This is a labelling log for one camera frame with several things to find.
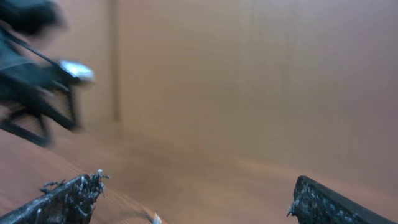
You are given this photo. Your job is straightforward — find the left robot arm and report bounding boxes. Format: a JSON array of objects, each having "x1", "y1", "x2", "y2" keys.
[{"x1": 1, "y1": 0, "x2": 95, "y2": 147}]

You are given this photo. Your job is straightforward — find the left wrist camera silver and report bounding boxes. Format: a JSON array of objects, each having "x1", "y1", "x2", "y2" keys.
[{"x1": 59, "y1": 60, "x2": 95, "y2": 83}]

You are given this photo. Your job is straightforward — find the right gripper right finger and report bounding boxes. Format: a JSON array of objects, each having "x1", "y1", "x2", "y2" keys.
[{"x1": 287, "y1": 175, "x2": 395, "y2": 224}]

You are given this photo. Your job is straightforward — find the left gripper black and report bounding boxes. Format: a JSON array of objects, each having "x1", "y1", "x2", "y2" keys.
[{"x1": 1, "y1": 55, "x2": 80, "y2": 147}]

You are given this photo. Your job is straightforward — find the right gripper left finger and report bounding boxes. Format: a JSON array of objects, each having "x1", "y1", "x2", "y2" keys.
[{"x1": 1, "y1": 169, "x2": 110, "y2": 224}]

